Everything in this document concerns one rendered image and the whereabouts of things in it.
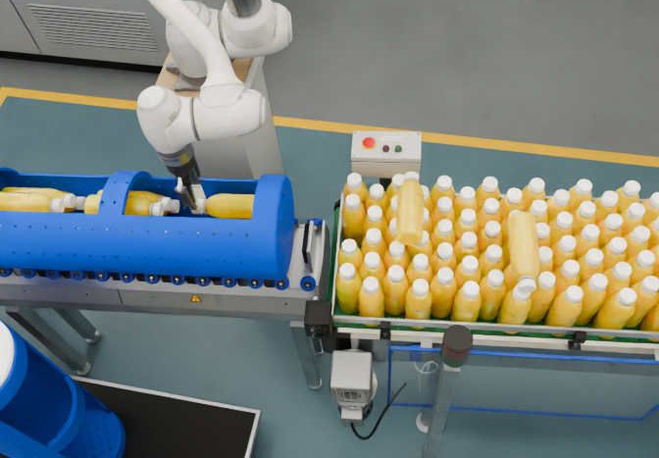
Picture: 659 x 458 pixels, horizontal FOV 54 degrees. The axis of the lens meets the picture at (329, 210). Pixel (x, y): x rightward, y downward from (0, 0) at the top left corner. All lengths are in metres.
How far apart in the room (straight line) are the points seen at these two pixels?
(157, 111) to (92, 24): 2.26
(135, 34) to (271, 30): 1.69
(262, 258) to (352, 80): 2.09
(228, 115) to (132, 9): 2.09
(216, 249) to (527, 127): 2.14
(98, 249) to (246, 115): 0.57
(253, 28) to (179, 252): 0.72
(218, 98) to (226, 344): 1.55
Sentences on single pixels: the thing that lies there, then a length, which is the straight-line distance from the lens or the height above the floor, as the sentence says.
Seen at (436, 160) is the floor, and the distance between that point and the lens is 3.27.
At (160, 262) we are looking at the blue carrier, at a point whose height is 1.12.
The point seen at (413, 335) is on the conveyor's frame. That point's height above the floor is 0.90.
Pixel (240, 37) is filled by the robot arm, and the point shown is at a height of 1.24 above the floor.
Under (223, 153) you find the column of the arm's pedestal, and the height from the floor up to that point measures 0.78.
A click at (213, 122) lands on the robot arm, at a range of 1.51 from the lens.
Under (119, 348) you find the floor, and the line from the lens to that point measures 2.99.
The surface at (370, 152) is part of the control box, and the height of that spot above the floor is 1.10.
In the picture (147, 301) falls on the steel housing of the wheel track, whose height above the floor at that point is 0.86.
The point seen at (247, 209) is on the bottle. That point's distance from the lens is 1.78.
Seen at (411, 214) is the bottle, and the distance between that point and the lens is 1.69.
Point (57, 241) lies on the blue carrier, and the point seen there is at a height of 1.17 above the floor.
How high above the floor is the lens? 2.59
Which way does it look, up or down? 57 degrees down
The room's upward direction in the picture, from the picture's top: 7 degrees counter-clockwise
